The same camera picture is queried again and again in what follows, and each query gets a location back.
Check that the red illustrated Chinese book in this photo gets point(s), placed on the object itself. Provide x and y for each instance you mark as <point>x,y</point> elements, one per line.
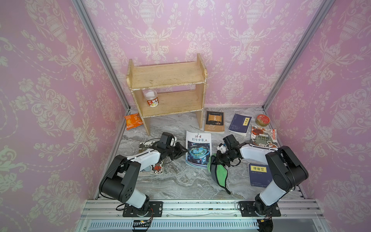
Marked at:
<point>264,137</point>

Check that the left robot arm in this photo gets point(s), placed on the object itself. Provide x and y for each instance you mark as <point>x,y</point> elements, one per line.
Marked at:
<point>119,181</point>

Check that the black and tan book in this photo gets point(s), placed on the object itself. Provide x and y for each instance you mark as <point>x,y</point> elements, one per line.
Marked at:
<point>214,122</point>

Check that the dark blue book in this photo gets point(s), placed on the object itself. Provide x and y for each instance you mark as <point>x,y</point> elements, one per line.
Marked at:
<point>259,175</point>

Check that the wooden two-tier shelf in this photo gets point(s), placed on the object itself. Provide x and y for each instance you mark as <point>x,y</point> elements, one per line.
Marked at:
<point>169,75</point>

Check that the white plastic jar red label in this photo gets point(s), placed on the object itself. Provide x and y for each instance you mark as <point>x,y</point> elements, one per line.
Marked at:
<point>151,97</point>

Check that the red round tin can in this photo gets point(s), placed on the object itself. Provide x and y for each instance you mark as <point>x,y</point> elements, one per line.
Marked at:
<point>263,120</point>

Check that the orange snack packet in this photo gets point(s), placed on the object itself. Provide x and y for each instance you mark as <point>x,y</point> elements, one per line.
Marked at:
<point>133,121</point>

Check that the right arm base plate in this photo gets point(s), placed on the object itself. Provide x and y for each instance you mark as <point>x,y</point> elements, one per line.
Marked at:
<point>257,209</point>

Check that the white book blue swirl cover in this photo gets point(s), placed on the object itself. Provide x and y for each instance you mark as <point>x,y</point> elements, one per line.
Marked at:
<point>199,149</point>

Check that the grey-green illustrated Chinese book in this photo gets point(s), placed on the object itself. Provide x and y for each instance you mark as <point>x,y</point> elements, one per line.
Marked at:
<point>152,170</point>

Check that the green cloth with black trim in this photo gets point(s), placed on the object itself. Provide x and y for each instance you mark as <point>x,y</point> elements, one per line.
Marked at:
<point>218,172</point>

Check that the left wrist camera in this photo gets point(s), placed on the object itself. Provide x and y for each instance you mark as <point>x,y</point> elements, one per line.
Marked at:
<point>173,141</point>

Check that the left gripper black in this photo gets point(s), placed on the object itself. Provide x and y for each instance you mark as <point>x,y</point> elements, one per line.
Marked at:
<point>180,151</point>

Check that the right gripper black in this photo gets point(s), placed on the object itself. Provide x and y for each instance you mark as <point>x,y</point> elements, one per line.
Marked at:
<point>218,158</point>

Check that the dark purple book yellow label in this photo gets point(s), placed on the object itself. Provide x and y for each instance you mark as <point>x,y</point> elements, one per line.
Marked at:
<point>240,124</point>

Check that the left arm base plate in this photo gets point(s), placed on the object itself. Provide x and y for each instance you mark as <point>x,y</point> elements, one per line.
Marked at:
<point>153,209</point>

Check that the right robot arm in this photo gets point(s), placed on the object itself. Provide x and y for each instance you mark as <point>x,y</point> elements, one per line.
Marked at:
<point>286,170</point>

